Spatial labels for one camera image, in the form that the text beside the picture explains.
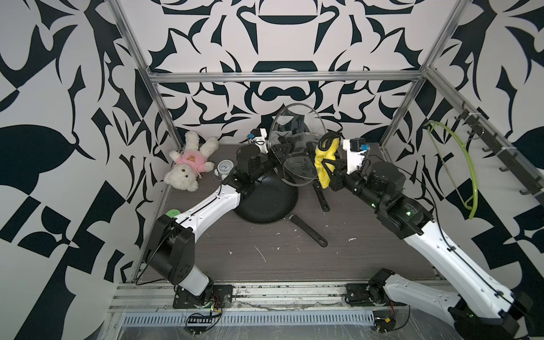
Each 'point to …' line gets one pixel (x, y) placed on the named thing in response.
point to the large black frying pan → (271, 198)
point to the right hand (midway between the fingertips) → (324, 157)
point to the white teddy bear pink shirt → (190, 162)
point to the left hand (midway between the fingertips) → (288, 140)
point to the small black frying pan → (321, 195)
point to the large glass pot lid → (302, 127)
